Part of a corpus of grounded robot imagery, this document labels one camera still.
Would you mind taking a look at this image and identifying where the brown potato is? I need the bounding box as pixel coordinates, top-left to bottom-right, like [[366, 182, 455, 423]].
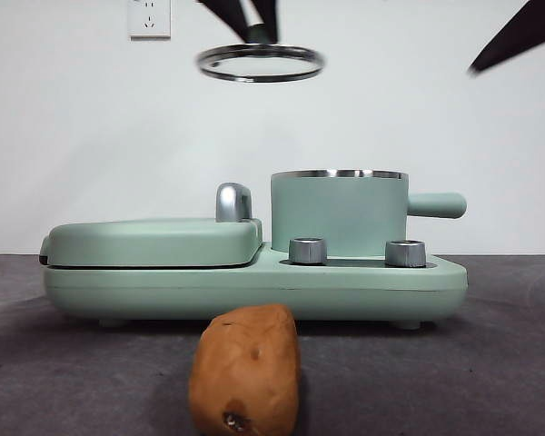
[[188, 302, 301, 436]]

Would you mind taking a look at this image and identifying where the chrome griddle cover handle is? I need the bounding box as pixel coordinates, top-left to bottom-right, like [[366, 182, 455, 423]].
[[215, 182, 255, 224]]

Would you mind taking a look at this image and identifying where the green breakfast machine base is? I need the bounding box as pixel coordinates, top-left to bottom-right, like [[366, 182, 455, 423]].
[[44, 240, 469, 329]]

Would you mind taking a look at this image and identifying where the green hinged griddle cover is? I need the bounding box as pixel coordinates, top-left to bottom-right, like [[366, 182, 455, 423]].
[[39, 216, 264, 269]]

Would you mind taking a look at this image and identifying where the green pot with side handle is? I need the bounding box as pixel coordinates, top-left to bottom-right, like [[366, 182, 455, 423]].
[[270, 168, 467, 254]]

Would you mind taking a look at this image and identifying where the silver control knob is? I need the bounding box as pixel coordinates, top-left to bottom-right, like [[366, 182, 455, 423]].
[[288, 236, 328, 265], [384, 239, 426, 268]]

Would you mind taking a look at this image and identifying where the white wall socket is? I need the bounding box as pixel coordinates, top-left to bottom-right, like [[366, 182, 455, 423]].
[[128, 0, 172, 40]]

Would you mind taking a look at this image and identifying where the glass pot lid green knob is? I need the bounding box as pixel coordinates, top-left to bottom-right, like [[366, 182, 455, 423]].
[[195, 22, 324, 84]]

